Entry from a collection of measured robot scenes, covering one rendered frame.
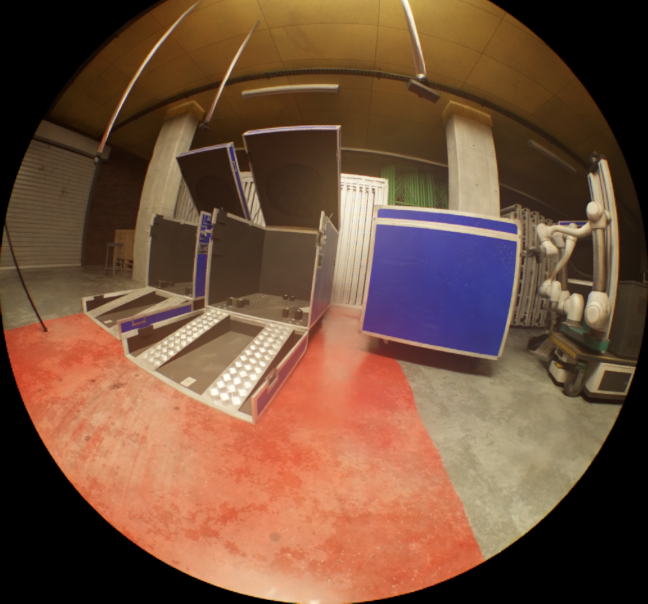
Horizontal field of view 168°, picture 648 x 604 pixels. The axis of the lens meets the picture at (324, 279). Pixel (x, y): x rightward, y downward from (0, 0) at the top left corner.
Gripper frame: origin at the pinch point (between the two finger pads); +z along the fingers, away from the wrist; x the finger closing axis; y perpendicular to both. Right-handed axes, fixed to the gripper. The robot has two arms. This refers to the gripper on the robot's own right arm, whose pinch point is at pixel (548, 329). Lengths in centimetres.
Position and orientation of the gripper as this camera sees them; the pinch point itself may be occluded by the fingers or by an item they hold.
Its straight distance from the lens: 210.1
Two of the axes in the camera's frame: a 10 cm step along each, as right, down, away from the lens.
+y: 7.8, 1.5, -6.1
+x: 6.1, 0.1, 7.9
